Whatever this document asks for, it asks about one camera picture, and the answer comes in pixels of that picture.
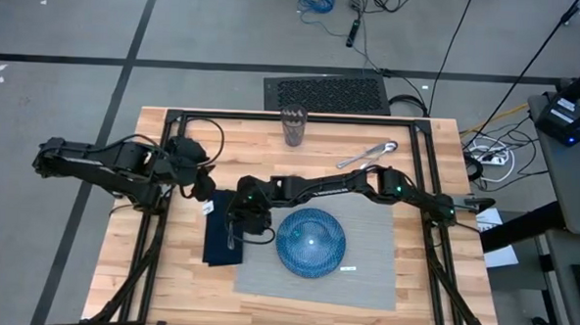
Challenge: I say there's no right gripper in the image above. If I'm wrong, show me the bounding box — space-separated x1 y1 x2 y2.
223 173 281 240

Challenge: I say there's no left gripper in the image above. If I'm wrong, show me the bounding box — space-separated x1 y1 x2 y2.
163 136 219 204

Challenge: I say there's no dark blue cloth napkin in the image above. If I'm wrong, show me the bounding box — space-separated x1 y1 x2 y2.
201 188 249 269

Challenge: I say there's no blue patterned plate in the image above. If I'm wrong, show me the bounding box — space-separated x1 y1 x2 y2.
273 206 349 282

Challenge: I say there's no clear ribbed drinking glass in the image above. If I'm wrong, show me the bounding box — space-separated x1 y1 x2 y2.
278 105 309 149

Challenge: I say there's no grey woven placemat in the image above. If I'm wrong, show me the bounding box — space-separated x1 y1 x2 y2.
233 187 402 313

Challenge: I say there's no silver knife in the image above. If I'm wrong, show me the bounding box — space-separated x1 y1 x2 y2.
360 144 395 171

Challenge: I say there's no silver spoon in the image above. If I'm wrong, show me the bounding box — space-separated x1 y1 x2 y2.
336 137 399 172

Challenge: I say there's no black power strip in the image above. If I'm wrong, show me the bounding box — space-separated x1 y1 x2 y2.
344 18 361 49

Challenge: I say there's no white paper sheet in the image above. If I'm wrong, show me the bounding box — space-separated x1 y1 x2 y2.
473 207 522 270

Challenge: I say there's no black diagonal beam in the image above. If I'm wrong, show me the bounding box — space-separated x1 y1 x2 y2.
476 197 567 256

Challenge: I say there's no grey desk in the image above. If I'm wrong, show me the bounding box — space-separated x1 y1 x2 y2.
540 226 580 325

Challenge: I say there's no grey side table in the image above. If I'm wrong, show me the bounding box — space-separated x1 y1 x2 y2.
520 91 580 235

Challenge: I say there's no black labelled device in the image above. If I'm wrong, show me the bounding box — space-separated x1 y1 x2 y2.
533 92 580 147

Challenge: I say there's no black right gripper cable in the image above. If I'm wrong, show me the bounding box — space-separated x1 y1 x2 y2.
222 206 277 247

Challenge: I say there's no black metal table frame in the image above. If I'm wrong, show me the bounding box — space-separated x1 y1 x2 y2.
84 103 511 325

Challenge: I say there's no black looped floor cable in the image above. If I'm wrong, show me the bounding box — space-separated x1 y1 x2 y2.
387 92 430 118

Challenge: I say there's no white cable bundle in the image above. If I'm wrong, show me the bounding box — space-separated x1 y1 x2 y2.
464 135 517 186

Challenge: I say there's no thin black hanging cable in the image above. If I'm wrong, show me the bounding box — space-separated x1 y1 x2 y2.
426 0 474 120

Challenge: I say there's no yellow floor cable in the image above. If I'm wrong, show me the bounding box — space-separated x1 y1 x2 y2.
459 100 529 140

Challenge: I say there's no thick black hanging cable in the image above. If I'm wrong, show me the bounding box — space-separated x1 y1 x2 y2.
459 0 580 157

